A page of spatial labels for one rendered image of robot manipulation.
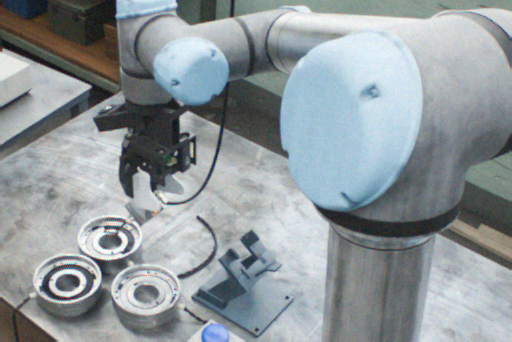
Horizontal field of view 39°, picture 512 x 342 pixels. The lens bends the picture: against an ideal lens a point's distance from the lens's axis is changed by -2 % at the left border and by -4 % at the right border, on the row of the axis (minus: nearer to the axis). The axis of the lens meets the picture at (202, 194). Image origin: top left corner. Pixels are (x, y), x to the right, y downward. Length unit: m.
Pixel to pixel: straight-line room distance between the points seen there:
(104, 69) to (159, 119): 1.85
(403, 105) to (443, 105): 0.03
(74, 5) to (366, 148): 2.53
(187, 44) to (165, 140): 0.20
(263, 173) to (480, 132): 0.92
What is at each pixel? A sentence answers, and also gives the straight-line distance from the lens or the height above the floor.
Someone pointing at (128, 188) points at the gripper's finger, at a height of 0.98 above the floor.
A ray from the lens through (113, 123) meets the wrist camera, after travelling 1.07.
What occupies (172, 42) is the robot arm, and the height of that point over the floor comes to 1.27.
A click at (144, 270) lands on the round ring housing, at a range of 1.17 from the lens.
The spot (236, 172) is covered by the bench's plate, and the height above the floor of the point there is 0.80.
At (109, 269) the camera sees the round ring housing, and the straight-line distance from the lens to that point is 1.19.
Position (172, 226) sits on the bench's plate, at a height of 0.80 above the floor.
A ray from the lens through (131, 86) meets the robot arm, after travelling 0.97.
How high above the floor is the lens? 1.66
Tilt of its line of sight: 40 degrees down
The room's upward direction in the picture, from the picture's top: 2 degrees clockwise
